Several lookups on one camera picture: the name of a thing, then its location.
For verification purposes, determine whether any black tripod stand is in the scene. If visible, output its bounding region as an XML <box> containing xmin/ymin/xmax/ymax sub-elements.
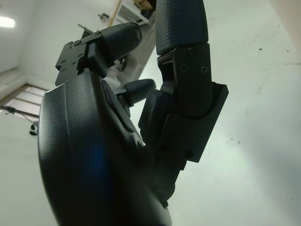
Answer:
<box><xmin>0</xmin><ymin>105</ymin><xmax>40</xmax><ymax>136</ymax></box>

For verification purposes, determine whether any white vented appliance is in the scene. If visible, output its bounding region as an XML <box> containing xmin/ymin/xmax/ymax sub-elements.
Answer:
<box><xmin>117</xmin><ymin>2</ymin><xmax>150</xmax><ymax>24</ymax></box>

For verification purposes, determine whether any ceiling light panel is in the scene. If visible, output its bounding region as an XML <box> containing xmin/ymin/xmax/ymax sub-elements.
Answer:
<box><xmin>0</xmin><ymin>16</ymin><xmax>16</xmax><ymax>28</ymax></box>

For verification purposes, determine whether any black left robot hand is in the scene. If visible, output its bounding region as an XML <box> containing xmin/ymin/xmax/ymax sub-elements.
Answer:
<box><xmin>37</xmin><ymin>0</ymin><xmax>230</xmax><ymax>226</ymax></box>

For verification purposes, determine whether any wooden pole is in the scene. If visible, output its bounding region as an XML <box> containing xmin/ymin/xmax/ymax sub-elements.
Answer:
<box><xmin>108</xmin><ymin>0</ymin><xmax>122</xmax><ymax>26</ymax></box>

